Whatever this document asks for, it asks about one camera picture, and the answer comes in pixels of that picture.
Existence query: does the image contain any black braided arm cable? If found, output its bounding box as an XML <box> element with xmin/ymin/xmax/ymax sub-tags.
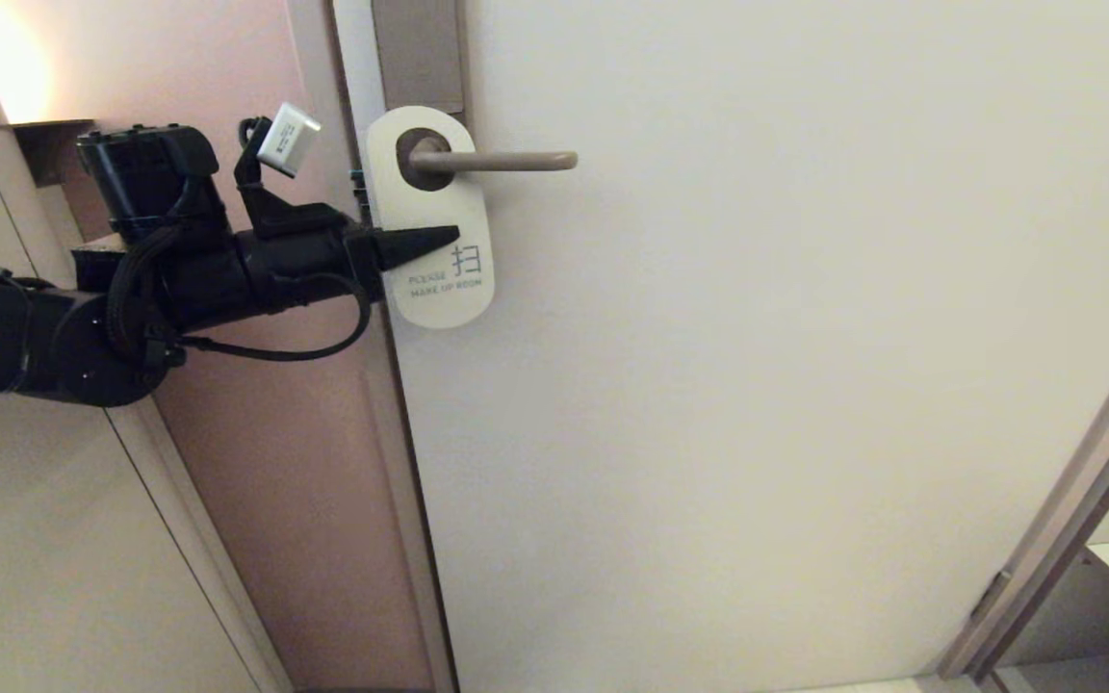
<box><xmin>107</xmin><ymin>226</ymin><xmax>192</xmax><ymax>359</ymax></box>

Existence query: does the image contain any small metal frame hinge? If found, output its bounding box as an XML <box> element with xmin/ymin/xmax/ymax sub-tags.
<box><xmin>970</xmin><ymin>570</ymin><xmax>1013</xmax><ymax>625</ymax></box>

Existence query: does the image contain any white door hanger sign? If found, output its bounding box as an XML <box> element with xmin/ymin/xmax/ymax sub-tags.
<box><xmin>365</xmin><ymin>104</ymin><xmax>496</xmax><ymax>330</ymax></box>

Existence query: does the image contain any beige cabinet panel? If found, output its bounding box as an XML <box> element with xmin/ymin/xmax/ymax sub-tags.
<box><xmin>0</xmin><ymin>63</ymin><xmax>294</xmax><ymax>693</ymax></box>

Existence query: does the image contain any beige door frame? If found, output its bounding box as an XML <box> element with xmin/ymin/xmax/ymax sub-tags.
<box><xmin>285</xmin><ymin>0</ymin><xmax>459</xmax><ymax>693</ymax></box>

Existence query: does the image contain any dark wall lamp bracket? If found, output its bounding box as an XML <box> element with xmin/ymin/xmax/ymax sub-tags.
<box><xmin>1</xmin><ymin>118</ymin><xmax>98</xmax><ymax>189</ymax></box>

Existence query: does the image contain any white room door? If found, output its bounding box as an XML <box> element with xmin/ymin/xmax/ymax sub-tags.
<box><xmin>333</xmin><ymin>0</ymin><xmax>1109</xmax><ymax>693</ymax></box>

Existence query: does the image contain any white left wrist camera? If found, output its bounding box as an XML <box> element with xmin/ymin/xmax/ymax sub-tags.
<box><xmin>256</xmin><ymin>102</ymin><xmax>322</xmax><ymax>179</ymax></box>

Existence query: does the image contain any black looped camera cable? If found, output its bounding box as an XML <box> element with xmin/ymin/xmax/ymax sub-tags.
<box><xmin>169</xmin><ymin>272</ymin><xmax>373</xmax><ymax>363</ymax></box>

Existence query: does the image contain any brown metal lock plate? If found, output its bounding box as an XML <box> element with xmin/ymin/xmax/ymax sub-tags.
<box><xmin>371</xmin><ymin>0</ymin><xmax>467</xmax><ymax>189</ymax></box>

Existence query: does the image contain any beige metal door handle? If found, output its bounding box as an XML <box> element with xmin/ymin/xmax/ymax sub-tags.
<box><xmin>408</xmin><ymin>138</ymin><xmax>579</xmax><ymax>176</ymax></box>

